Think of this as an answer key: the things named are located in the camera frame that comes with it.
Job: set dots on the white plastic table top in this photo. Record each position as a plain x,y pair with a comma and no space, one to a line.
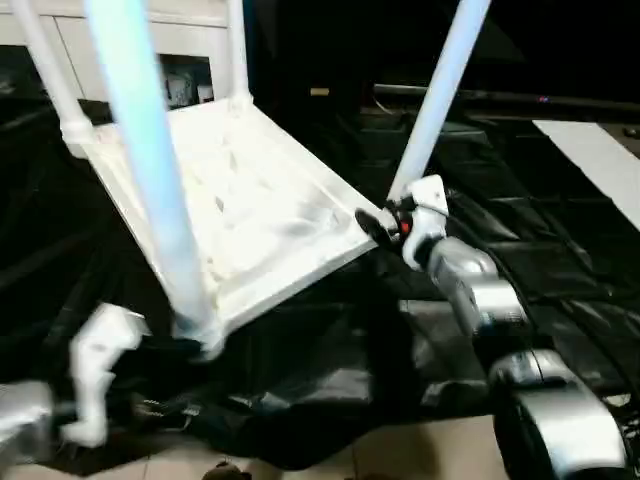
250,200

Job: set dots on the white plastic table leg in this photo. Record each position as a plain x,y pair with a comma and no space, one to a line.
237,50
435,100
140,150
50,70

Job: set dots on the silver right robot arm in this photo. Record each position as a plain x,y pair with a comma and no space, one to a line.
500,300

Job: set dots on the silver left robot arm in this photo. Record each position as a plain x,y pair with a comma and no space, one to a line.
25,420

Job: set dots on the black work mat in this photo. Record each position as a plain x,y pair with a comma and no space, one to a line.
500,250

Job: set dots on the small yellow label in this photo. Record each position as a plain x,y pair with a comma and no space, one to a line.
319,91

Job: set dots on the long black bar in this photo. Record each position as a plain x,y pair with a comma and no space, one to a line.
500,95

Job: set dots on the flat white sheet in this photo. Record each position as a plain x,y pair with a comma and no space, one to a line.
590,160

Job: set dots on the white jar behind glass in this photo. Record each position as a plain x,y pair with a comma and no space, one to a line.
203,94

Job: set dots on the white glass-door cabinet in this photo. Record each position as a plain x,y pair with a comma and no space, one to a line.
200,30

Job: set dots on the dark robot foot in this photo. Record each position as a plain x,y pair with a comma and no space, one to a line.
225,471

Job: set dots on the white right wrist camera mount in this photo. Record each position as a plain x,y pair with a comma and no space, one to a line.
430,210

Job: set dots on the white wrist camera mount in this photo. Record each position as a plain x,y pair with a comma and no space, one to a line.
430,210
100,350

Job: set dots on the dark blue upright post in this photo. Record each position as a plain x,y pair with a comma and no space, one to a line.
251,60

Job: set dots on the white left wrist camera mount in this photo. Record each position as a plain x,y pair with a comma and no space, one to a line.
100,350

